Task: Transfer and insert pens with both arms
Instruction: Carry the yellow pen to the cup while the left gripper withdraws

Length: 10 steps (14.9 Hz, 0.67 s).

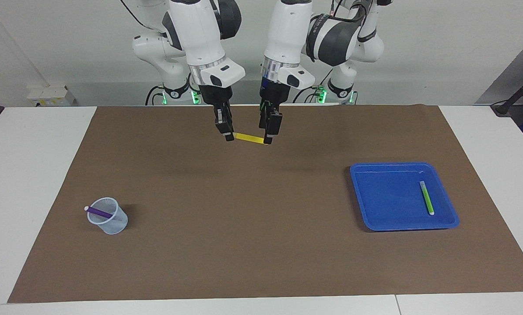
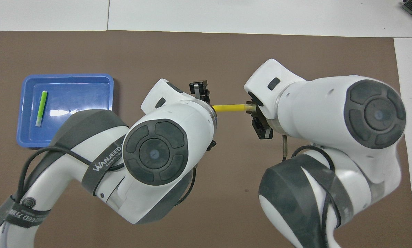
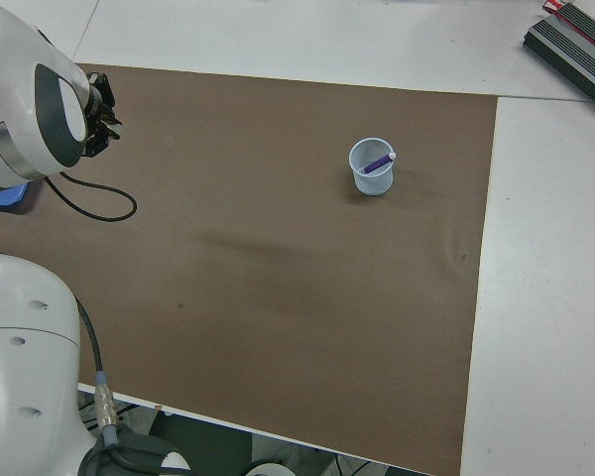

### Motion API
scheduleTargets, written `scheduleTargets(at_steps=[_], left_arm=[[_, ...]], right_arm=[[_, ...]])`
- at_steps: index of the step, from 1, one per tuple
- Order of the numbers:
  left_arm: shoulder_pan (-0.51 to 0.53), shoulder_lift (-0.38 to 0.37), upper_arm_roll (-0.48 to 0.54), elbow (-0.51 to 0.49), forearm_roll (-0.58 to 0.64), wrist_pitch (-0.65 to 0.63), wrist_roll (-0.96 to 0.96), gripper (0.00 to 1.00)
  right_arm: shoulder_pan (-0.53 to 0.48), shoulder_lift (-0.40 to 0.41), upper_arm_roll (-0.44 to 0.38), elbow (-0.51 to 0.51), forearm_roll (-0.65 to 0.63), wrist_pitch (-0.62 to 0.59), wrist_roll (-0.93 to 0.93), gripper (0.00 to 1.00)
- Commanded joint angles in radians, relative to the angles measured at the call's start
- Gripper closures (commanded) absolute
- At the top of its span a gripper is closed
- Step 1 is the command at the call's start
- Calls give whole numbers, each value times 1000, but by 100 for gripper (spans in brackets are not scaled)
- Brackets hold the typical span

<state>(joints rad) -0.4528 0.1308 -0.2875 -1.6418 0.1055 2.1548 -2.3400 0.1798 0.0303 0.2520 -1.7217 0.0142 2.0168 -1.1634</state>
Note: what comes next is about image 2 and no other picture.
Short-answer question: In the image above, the blue plastic tray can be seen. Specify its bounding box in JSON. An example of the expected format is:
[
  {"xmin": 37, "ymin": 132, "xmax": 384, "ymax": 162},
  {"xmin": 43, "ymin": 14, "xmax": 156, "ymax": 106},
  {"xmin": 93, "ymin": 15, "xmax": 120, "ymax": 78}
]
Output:
[{"xmin": 16, "ymin": 73, "xmax": 114, "ymax": 148}]

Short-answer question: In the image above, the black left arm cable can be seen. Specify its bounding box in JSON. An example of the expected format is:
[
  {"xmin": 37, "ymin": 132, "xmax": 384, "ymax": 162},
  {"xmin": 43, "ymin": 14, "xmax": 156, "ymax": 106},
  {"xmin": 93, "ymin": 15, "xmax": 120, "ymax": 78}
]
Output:
[{"xmin": 18, "ymin": 146, "xmax": 198, "ymax": 207}]

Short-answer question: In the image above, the brown table mat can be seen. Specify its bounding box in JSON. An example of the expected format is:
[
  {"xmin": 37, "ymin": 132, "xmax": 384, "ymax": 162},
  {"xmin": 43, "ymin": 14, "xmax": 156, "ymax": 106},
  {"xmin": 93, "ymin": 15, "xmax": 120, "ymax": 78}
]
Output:
[{"xmin": 0, "ymin": 30, "xmax": 412, "ymax": 248}]

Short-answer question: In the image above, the green marker pen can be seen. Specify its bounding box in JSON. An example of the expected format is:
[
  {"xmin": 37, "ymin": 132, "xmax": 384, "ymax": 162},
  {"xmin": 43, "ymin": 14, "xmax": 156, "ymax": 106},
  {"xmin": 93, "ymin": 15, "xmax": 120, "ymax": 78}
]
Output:
[{"xmin": 36, "ymin": 90, "xmax": 48, "ymax": 127}]

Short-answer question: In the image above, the yellow marker pen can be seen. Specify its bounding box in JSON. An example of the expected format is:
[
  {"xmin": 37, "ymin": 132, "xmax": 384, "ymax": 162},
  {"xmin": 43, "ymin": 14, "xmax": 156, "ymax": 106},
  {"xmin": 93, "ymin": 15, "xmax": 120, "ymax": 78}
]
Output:
[{"xmin": 213, "ymin": 104, "xmax": 254, "ymax": 113}]

